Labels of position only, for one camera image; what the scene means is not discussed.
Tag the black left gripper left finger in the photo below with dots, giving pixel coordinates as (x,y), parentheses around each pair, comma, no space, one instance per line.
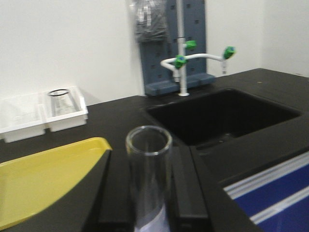
(112,208)

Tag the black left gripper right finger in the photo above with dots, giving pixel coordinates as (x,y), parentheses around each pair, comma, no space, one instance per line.
(199,203)

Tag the short clear glass test tube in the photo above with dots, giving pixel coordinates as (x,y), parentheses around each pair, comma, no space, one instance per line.
(149,150)

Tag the yellow plastic tray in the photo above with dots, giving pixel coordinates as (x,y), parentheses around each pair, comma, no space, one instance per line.
(30,184)

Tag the blue cabinet front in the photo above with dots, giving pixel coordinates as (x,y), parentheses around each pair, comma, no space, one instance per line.
(276,199)

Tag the black lab sink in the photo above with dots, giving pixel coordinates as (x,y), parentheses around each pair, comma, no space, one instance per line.
(209,120)

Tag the white bin middle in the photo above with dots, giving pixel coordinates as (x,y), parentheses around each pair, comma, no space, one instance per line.
(21,117)

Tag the blue grey drying pegboard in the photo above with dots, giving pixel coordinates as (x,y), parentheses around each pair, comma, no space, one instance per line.
(158,80)

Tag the white lab faucet green knobs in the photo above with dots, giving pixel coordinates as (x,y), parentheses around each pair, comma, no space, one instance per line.
(178,64)

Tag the clear bag of black pegs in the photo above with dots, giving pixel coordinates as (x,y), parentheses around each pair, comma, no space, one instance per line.
(149,20)

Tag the black wire tripod stand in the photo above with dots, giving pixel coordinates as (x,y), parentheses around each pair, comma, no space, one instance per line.
(62,102)

